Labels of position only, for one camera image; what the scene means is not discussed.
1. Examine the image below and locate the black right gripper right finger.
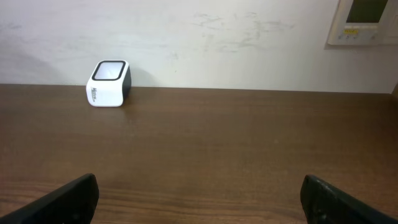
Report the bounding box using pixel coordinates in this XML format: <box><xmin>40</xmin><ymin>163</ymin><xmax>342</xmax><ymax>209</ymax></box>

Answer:
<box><xmin>300</xmin><ymin>175</ymin><xmax>397</xmax><ymax>224</ymax></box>

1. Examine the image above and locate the white wall control panel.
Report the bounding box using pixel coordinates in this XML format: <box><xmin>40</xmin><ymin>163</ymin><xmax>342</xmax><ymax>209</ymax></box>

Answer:
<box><xmin>327</xmin><ymin>0</ymin><xmax>397</xmax><ymax>46</ymax></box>

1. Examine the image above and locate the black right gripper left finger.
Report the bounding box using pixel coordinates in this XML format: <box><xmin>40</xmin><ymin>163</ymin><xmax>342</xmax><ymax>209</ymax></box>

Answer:
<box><xmin>1</xmin><ymin>174</ymin><xmax>99</xmax><ymax>224</ymax></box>

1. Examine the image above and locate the white barcode scanner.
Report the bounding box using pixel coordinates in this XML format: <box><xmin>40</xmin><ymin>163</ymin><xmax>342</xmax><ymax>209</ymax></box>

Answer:
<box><xmin>86</xmin><ymin>60</ymin><xmax>132</xmax><ymax>107</ymax></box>

